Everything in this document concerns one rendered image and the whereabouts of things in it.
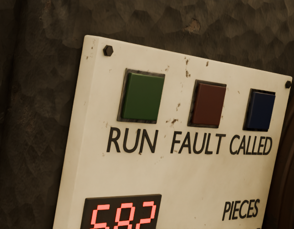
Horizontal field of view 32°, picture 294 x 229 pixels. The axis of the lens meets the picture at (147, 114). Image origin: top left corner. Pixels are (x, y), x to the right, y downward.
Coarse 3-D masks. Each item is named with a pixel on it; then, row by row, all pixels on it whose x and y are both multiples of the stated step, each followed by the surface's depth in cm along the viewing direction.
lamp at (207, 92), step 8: (200, 88) 45; (208, 88) 46; (216, 88) 46; (224, 88) 47; (200, 96) 45; (208, 96) 46; (216, 96) 47; (224, 96) 47; (200, 104) 45; (208, 104) 46; (216, 104) 47; (200, 112) 46; (208, 112) 46; (216, 112) 47; (192, 120) 45; (200, 120) 46; (208, 120) 47; (216, 120) 47
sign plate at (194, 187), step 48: (96, 48) 38; (144, 48) 41; (96, 96) 38; (192, 96) 45; (240, 96) 50; (288, 96) 55; (96, 144) 39; (144, 144) 43; (192, 144) 46; (240, 144) 51; (96, 192) 40; (144, 192) 44; (192, 192) 48; (240, 192) 53
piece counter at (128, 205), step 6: (108, 204) 41; (126, 204) 42; (144, 204) 43; (150, 204) 44; (96, 210) 40; (120, 210) 42; (132, 210) 42; (132, 216) 43; (120, 222) 42; (126, 222) 42; (144, 222) 44; (108, 228) 41; (114, 228) 42; (138, 228) 43
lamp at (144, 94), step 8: (128, 80) 40; (136, 80) 40; (144, 80) 40; (152, 80) 41; (160, 80) 42; (128, 88) 40; (136, 88) 40; (144, 88) 41; (152, 88) 41; (160, 88) 42; (128, 96) 40; (136, 96) 40; (144, 96) 41; (152, 96) 41; (160, 96) 42; (128, 104) 40; (136, 104) 40; (144, 104) 41; (152, 104) 42; (128, 112) 40; (136, 112) 41; (144, 112) 41; (152, 112) 42; (152, 120) 42
